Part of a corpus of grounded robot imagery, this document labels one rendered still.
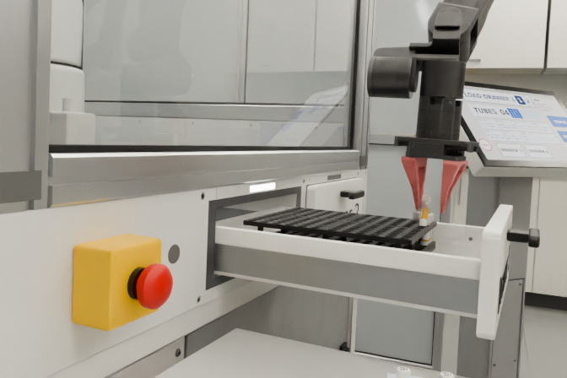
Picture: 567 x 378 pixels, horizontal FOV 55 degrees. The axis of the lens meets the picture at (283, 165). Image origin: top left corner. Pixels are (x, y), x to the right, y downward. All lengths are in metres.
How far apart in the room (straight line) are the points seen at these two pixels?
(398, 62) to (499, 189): 0.98
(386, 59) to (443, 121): 0.12
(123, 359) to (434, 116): 0.47
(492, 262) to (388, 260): 0.11
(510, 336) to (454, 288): 1.23
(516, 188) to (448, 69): 1.02
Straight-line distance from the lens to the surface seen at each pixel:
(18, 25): 0.48
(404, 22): 2.52
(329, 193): 1.02
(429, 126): 0.75
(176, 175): 0.63
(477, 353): 1.80
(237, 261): 0.69
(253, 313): 0.87
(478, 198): 1.73
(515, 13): 4.16
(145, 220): 0.59
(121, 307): 0.51
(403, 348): 2.62
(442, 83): 0.75
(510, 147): 1.60
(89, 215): 0.53
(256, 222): 0.72
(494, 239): 0.58
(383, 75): 0.76
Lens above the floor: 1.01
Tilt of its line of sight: 3 degrees down
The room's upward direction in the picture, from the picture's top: 3 degrees clockwise
